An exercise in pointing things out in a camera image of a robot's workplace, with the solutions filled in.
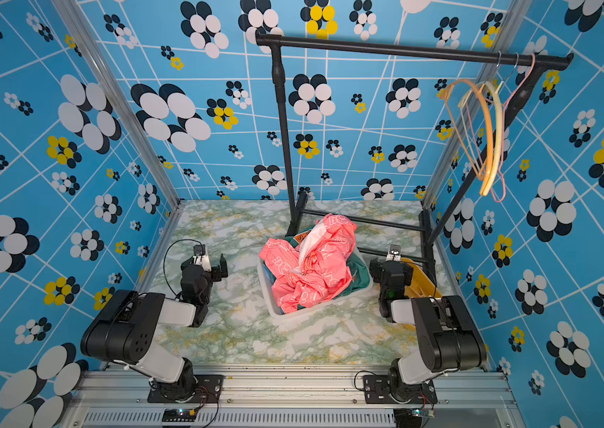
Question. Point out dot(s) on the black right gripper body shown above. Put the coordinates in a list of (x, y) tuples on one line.
[(378, 267)]

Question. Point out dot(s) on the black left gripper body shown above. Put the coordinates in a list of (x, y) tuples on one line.
[(213, 277)]

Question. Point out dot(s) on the green jacket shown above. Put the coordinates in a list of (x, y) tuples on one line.
[(361, 277)]

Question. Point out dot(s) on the pink jacket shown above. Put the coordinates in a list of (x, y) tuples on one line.
[(316, 270)]

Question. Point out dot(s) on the wooden hanger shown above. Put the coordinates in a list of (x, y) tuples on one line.
[(447, 96)]

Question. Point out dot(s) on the white hanger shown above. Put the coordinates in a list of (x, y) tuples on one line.
[(493, 109)]

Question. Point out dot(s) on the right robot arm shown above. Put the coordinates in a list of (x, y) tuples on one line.
[(448, 339)]

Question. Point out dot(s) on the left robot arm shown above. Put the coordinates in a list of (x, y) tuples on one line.
[(123, 332)]

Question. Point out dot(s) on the yellow plastic tray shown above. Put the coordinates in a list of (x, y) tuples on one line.
[(421, 285)]

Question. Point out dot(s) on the white plastic basket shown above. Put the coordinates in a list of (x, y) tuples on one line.
[(267, 279)]

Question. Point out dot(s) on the small black electronics board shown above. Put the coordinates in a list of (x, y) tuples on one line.
[(179, 416)]

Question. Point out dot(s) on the black clothes rack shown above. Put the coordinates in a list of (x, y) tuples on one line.
[(297, 204)]

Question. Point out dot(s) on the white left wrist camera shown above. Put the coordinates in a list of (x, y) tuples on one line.
[(201, 257)]

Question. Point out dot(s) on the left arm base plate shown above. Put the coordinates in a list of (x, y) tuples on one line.
[(200, 389)]

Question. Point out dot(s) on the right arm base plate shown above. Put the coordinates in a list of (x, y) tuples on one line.
[(389, 390)]

